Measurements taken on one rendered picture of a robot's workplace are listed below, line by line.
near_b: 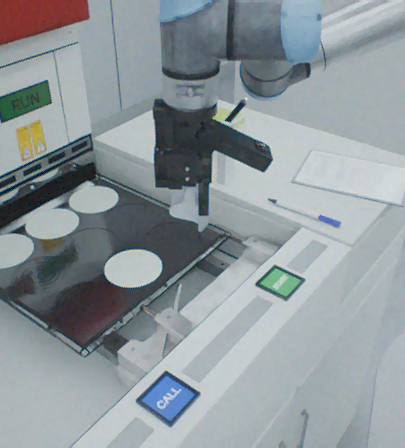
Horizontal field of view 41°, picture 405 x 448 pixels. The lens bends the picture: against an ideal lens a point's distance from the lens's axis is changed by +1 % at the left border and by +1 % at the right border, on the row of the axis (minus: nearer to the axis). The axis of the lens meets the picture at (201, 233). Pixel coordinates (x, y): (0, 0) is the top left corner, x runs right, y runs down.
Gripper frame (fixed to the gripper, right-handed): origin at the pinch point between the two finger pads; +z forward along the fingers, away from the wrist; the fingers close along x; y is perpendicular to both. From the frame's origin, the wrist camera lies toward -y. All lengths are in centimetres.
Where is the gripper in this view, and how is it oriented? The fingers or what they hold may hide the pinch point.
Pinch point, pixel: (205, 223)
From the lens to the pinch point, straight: 83.5
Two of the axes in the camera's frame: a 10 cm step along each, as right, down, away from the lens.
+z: 0.0, 8.0, 6.0
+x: -0.1, 6.0, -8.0
